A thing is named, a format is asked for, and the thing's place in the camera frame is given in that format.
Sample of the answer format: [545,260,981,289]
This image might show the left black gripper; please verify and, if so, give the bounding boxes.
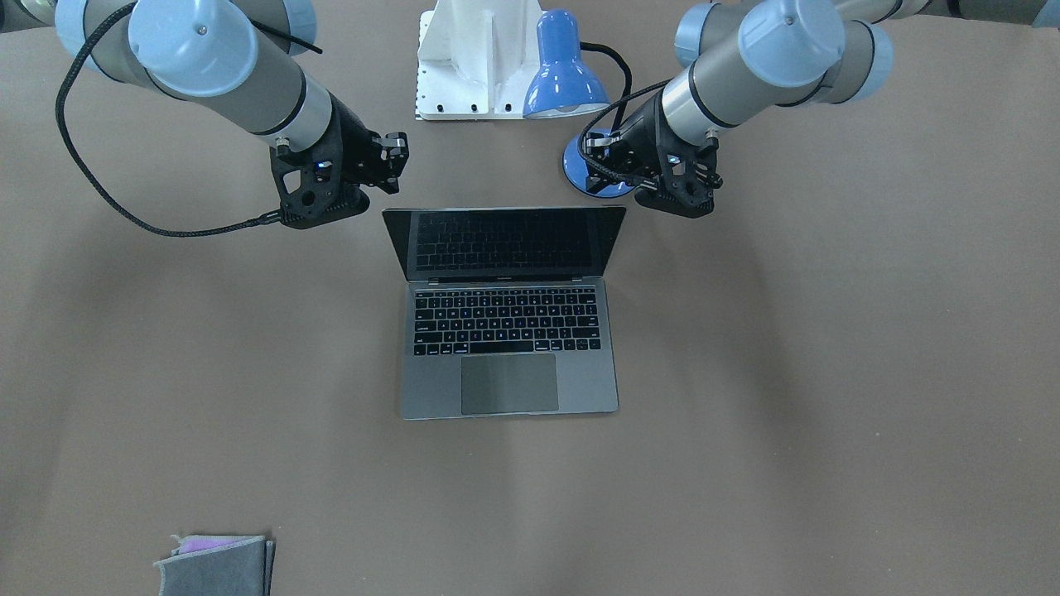
[583,92,660,188]

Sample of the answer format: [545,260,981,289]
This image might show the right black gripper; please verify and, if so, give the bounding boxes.
[330,95,410,194]

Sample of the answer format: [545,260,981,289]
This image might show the grey laptop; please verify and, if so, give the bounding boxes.
[382,206,626,421]

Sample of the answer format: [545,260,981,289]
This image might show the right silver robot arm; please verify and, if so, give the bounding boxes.
[86,1,407,194]

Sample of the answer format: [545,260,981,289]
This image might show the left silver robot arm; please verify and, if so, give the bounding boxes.
[563,1,925,197]

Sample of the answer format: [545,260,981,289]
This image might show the blue desk lamp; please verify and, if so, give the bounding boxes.
[523,10,634,199]

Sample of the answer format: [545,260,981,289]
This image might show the folded grey cloth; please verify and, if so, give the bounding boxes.
[154,534,275,595]

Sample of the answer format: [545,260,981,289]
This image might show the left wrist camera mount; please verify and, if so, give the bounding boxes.
[634,137,724,220]

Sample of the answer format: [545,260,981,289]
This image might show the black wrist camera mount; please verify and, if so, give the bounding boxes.
[269,139,369,229]

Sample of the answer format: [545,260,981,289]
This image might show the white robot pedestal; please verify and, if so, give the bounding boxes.
[414,1,544,122]

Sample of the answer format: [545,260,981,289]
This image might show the black braided camera cable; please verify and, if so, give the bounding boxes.
[55,0,324,238]

